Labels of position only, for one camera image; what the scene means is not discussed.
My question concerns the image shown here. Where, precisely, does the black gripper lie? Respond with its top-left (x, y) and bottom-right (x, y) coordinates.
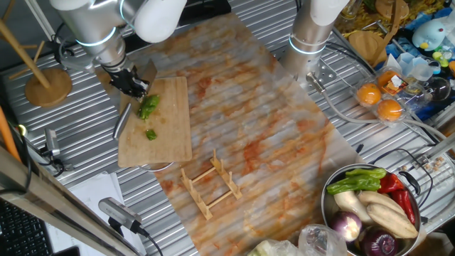
top-left (106, 64), bottom-right (150, 100)

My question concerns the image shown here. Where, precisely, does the steel kitchen knife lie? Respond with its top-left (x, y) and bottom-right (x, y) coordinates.
top-left (112, 58), bottom-right (159, 140)

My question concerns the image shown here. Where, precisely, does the bamboo cutting board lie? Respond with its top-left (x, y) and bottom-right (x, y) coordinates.
top-left (117, 76), bottom-right (193, 174)

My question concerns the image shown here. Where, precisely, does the wooden mug tree stand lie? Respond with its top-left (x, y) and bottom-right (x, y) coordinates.
top-left (0, 0), bottom-right (74, 108)

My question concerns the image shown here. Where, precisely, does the white paper sheet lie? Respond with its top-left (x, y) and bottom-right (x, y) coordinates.
top-left (45, 172), bottom-right (147, 256)

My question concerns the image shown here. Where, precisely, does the wooden dish rack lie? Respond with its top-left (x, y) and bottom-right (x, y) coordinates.
top-left (180, 148), bottom-right (244, 221)

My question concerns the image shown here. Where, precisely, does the orange tube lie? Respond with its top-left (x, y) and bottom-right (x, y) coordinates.
top-left (0, 106), bottom-right (22, 163)

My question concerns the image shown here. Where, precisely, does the black keyboard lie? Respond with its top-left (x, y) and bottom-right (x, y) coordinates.
top-left (0, 198), bottom-right (54, 256)

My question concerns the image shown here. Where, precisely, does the plastic bag with cabbage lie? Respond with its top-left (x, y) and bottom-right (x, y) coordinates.
top-left (247, 238), bottom-right (303, 256)

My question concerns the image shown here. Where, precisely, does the stainless steel pot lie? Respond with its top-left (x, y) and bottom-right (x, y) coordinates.
top-left (321, 163), bottom-right (424, 256)

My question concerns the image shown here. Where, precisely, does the wooden stand with round base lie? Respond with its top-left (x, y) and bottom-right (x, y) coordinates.
top-left (348, 0), bottom-right (405, 68)

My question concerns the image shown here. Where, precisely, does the long green pepper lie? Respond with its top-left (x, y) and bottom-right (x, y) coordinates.
top-left (326, 176), bottom-right (382, 196)

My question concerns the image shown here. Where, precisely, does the clear plastic bag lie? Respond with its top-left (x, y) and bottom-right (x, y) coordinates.
top-left (298, 223), bottom-right (349, 256)

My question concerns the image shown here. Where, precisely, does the white radish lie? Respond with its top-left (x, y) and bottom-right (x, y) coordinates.
top-left (333, 191), bottom-right (373, 225)

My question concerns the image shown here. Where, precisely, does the short green pepper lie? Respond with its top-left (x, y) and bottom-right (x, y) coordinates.
top-left (345, 167), bottom-right (387, 180)

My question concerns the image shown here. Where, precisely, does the pale purple onion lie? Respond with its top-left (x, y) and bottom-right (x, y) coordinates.
top-left (330, 210), bottom-right (363, 243)

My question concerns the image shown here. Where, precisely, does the orange fruit with label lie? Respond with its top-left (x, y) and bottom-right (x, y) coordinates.
top-left (377, 70), bottom-right (408, 96)

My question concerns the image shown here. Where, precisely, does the round wooden disc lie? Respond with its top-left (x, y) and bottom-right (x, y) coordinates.
top-left (375, 0), bottom-right (410, 21)

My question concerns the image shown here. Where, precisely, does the beige sweet potato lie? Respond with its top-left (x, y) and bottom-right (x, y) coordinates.
top-left (357, 191), bottom-right (406, 216)
top-left (365, 203), bottom-right (419, 240)

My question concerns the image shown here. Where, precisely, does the wide red pepper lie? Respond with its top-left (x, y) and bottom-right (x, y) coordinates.
top-left (377, 173), bottom-right (405, 195)

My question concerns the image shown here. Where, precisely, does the clear plastic fruit container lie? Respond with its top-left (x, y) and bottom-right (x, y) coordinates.
top-left (350, 65), bottom-right (433, 128)

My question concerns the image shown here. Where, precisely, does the clear plastic cup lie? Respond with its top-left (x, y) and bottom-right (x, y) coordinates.
top-left (397, 52), bottom-right (435, 82)

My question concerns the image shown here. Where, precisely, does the dark red onion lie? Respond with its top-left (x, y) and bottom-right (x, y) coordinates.
top-left (360, 227), bottom-right (399, 256)

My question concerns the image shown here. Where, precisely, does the long red pepper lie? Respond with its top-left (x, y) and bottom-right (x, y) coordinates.
top-left (390, 189), bottom-right (417, 225)

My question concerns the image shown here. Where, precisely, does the blue plush toy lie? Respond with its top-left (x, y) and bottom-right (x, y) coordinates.
top-left (412, 19), bottom-right (447, 53)

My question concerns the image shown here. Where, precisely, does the round glass bowl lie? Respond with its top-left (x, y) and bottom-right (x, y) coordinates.
top-left (424, 76), bottom-right (452, 102)

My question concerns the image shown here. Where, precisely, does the green yellow toy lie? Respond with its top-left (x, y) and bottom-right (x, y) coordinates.
top-left (431, 49), bottom-right (451, 68)

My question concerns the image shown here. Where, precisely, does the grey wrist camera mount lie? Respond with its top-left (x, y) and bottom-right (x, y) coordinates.
top-left (56, 38), bottom-right (97, 74)

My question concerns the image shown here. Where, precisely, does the small grey mounted camera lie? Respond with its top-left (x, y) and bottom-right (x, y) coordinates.
top-left (38, 127), bottom-right (75, 174)

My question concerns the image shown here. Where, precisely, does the silver pole with black ring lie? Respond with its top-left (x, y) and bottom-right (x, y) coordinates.
top-left (23, 0), bottom-right (58, 42)

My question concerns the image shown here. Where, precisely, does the grey camera with black cable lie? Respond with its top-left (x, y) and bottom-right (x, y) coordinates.
top-left (98, 197), bottom-right (164, 256)

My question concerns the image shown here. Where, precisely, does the aluminium frame beam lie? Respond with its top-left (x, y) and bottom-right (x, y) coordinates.
top-left (0, 146), bottom-right (140, 256)

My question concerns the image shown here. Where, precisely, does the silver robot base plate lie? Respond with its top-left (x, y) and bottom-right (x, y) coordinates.
top-left (294, 58), bottom-right (338, 90)

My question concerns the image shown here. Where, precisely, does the grey hose with metal connector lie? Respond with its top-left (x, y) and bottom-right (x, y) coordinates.
top-left (306, 72), bottom-right (447, 140)

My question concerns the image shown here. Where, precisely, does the black base cable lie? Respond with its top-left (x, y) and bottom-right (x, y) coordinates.
top-left (325, 41), bottom-right (378, 76)

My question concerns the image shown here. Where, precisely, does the black cable near pot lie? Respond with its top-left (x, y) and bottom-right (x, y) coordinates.
top-left (369, 147), bottom-right (435, 209)

